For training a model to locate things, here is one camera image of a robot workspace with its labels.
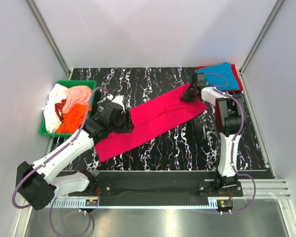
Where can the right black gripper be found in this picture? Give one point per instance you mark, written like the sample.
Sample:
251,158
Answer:
185,97

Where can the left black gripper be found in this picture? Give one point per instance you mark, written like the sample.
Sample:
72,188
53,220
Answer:
128,127

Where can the magenta t shirt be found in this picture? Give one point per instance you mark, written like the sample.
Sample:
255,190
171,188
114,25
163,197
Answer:
150,120

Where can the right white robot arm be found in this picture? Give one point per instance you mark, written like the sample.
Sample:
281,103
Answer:
230,121

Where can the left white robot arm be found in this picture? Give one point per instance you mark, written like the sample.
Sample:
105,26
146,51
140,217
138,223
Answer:
38,183

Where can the light pink t shirt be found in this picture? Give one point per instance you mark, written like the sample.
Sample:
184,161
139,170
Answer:
76,95

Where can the orange t shirt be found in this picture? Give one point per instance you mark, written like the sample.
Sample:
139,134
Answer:
73,119

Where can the green plastic bin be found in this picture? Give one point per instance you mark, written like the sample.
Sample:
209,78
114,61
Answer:
70,83

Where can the folded red t shirt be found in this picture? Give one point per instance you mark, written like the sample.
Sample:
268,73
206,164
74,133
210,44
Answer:
236,76

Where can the dark red patterned garment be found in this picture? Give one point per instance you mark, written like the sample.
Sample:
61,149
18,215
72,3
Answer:
59,109

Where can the white t shirt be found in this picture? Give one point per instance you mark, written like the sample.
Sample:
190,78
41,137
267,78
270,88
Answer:
52,123

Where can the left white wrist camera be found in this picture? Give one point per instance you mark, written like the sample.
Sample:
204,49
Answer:
120,99

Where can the aluminium frame rail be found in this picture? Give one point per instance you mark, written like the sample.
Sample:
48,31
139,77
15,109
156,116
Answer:
110,187

